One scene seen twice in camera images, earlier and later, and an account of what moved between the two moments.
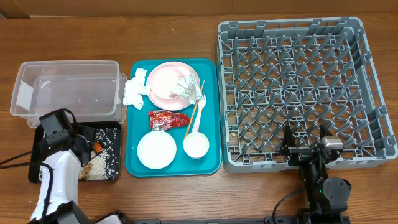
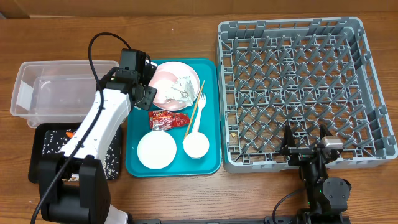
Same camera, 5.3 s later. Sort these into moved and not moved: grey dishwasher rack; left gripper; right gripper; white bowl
Moved: left gripper
Not moved: right gripper; grey dishwasher rack; white bowl
